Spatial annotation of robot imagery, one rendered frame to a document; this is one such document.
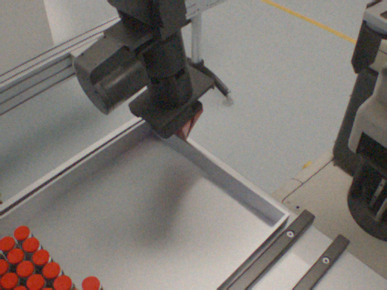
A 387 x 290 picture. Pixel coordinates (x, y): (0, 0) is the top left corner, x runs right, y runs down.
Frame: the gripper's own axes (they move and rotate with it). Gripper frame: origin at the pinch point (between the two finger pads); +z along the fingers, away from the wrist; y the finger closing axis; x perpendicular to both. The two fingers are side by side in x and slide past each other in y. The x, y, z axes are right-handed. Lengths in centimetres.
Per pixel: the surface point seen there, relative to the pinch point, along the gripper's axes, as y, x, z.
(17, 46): -16, -143, 64
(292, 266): 5.1, 24.1, 2.1
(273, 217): 1.4, 18.1, 1.7
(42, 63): -8, -85, 38
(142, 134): 3.2, -5.7, 1.3
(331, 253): 1.0, 26.9, 1.0
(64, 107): -17, -122, 96
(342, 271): 1.3, 29.3, 3.0
